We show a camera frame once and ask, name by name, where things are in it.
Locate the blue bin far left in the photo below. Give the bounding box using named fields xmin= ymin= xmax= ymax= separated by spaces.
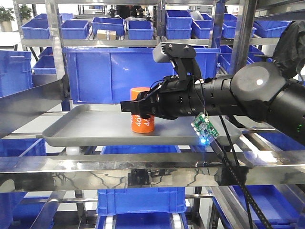
xmin=0 ymin=50 xmax=33 ymax=97

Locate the grey plastic tray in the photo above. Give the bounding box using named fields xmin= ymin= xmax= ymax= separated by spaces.
xmin=42 ymin=104 xmax=242 ymax=147

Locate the green circuit board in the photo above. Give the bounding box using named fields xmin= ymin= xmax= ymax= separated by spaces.
xmin=191 ymin=112 xmax=219 ymax=146

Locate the blue bin lower right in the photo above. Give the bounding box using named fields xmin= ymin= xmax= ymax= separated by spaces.
xmin=210 ymin=185 xmax=305 ymax=229

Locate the orange cylindrical capacitor 4680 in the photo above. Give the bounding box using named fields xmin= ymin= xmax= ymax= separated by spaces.
xmin=130 ymin=87 xmax=154 ymax=134

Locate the cardboard box on shelf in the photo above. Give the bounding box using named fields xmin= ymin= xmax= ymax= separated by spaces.
xmin=96 ymin=30 xmax=117 ymax=40

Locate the blue bin below tray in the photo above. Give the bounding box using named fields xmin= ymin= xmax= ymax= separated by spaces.
xmin=96 ymin=145 xmax=186 ymax=216

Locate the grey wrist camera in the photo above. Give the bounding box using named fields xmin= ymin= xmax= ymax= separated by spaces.
xmin=152 ymin=42 xmax=196 ymax=63

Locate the black braided cable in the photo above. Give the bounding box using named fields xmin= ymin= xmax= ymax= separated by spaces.
xmin=209 ymin=114 xmax=274 ymax=229

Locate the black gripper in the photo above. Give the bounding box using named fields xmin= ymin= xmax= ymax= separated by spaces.
xmin=120 ymin=75 xmax=198 ymax=120

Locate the large blue plastic bin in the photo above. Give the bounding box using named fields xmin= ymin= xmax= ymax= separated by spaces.
xmin=61 ymin=47 xmax=221 ymax=105

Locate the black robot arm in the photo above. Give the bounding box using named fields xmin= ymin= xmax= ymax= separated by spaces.
xmin=121 ymin=62 xmax=305 ymax=144

